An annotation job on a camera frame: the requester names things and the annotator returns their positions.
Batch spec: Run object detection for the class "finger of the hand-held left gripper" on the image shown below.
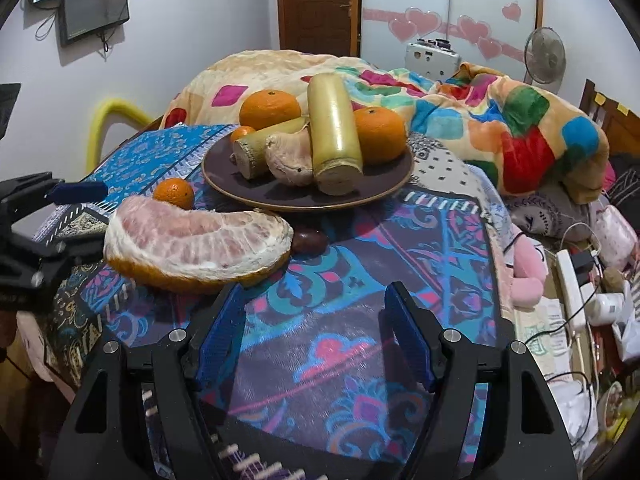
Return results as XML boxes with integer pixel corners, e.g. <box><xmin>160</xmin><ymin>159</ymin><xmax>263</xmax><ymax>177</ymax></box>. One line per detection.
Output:
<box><xmin>20</xmin><ymin>236</ymin><xmax>107</xmax><ymax>288</ymax></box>
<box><xmin>0</xmin><ymin>172</ymin><xmax>109</xmax><ymax>212</ymax></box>

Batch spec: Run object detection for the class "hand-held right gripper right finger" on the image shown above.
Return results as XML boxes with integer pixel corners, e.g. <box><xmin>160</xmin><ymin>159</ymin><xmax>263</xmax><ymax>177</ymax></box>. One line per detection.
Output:
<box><xmin>378</xmin><ymin>281</ymin><xmax>579</xmax><ymax>480</ymax></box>

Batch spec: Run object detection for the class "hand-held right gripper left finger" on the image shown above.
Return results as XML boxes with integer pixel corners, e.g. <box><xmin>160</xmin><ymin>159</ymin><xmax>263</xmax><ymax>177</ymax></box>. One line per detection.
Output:
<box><xmin>55</xmin><ymin>282</ymin><xmax>247</xmax><ymax>480</ymax></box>

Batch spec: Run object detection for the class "dark purple plate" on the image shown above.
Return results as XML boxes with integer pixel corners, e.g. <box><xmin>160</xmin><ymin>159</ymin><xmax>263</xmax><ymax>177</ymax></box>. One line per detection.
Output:
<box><xmin>202</xmin><ymin>131</ymin><xmax>416</xmax><ymax>211</ymax></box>

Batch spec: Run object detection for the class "thin sugarcane piece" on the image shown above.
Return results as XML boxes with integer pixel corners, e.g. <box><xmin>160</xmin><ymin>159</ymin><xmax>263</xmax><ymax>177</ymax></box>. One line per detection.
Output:
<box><xmin>232</xmin><ymin>117</ymin><xmax>311</xmax><ymax>180</ymax></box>

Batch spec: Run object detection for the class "small peeled pomelo segment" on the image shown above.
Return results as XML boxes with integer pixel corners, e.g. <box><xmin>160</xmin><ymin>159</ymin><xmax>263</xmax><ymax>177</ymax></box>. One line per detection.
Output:
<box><xmin>264</xmin><ymin>127</ymin><xmax>316</xmax><ymax>187</ymax></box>

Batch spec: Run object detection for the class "large orange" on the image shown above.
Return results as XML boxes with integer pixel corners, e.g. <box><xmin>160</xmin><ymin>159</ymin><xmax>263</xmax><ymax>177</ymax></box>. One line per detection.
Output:
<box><xmin>354</xmin><ymin>106</ymin><xmax>407</xmax><ymax>164</ymax></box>
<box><xmin>239</xmin><ymin>89</ymin><xmax>303</xmax><ymax>131</ymax></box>

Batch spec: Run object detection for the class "thick sugarcane piece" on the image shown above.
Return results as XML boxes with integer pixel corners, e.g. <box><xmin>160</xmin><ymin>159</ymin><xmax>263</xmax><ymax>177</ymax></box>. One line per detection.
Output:
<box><xmin>307</xmin><ymin>73</ymin><xmax>365</xmax><ymax>196</ymax></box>

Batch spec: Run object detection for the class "yellow foam tube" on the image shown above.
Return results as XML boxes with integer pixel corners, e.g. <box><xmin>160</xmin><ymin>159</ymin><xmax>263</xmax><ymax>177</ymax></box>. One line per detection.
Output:
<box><xmin>87</xmin><ymin>99</ymin><xmax>154</xmax><ymax>172</ymax></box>

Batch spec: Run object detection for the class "blue patterned tablecloth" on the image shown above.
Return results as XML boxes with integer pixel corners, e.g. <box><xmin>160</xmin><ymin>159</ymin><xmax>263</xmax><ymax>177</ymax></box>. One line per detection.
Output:
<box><xmin>32</xmin><ymin>124</ymin><xmax>516</xmax><ymax>480</ymax></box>

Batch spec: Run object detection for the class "small dark round fruit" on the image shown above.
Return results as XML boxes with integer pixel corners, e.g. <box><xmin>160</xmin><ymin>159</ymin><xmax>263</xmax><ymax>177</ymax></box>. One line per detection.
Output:
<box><xmin>291</xmin><ymin>229</ymin><xmax>330</xmax><ymax>255</ymax></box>

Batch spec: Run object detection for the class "pink plush toy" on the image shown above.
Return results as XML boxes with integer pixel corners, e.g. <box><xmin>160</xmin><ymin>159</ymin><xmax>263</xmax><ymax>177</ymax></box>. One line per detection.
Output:
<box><xmin>511</xmin><ymin>236</ymin><xmax>547</xmax><ymax>307</ymax></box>

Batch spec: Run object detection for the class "white power strip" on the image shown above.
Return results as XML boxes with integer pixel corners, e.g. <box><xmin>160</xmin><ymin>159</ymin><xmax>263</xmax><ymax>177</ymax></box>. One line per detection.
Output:
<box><xmin>555</xmin><ymin>250</ymin><xmax>587</xmax><ymax>332</ymax></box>

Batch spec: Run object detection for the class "white dotted cloth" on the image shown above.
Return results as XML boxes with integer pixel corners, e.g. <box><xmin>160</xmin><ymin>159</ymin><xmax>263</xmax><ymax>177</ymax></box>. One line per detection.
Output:
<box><xmin>407</xmin><ymin>134</ymin><xmax>482</xmax><ymax>197</ymax></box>

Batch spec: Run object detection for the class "grey patterned pillow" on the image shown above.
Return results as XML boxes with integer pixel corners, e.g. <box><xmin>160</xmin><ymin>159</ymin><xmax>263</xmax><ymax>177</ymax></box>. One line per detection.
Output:
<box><xmin>504</xmin><ymin>180</ymin><xmax>612</xmax><ymax>257</ymax></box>

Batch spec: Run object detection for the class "white plastic appliance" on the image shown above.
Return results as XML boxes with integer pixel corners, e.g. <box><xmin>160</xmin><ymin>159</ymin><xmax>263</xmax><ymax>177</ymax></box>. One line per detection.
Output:
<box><xmin>584</xmin><ymin>292</ymin><xmax>627</xmax><ymax>324</ymax></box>

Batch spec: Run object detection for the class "colourful patchwork blanket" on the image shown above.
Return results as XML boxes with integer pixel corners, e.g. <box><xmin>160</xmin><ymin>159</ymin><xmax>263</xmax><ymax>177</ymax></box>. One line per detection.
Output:
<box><xmin>162</xmin><ymin>50</ymin><xmax>614</xmax><ymax>207</ymax></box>

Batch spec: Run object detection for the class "white hard case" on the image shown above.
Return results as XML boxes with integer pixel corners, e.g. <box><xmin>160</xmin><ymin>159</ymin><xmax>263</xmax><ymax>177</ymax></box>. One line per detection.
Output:
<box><xmin>403</xmin><ymin>37</ymin><xmax>462</xmax><ymax>81</ymax></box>

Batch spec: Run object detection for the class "brown wooden door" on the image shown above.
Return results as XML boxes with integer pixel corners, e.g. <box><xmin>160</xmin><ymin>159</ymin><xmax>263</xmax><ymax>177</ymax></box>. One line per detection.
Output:
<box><xmin>276</xmin><ymin>0</ymin><xmax>361</xmax><ymax>59</ymax></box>

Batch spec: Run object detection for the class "wooden bed headboard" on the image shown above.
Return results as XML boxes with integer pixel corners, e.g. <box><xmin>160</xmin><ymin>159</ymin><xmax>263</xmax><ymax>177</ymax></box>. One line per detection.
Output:
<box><xmin>580</xmin><ymin>79</ymin><xmax>640</xmax><ymax>157</ymax></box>

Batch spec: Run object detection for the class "standing electric fan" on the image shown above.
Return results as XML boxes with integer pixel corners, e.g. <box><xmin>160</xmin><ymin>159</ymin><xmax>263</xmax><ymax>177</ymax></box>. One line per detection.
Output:
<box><xmin>522</xmin><ymin>27</ymin><xmax>567</xmax><ymax>94</ymax></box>

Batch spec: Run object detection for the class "small black wall monitor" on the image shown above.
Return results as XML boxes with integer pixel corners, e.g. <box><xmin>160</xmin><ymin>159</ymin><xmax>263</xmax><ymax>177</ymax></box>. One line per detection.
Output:
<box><xmin>59</xmin><ymin>0</ymin><xmax>131</xmax><ymax>46</ymax></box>

